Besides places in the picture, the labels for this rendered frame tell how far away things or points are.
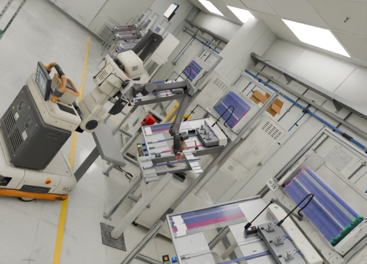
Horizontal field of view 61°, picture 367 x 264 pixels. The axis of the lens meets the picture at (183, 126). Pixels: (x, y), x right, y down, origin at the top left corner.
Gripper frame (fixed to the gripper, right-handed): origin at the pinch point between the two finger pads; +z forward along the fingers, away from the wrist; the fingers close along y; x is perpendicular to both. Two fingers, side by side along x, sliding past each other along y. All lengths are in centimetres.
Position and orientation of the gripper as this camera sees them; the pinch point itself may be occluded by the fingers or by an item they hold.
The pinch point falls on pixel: (176, 157)
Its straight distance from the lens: 260.0
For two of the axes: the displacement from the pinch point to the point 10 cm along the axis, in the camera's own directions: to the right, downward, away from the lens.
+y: -2.9, -4.7, 8.3
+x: -9.6, 1.3, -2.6
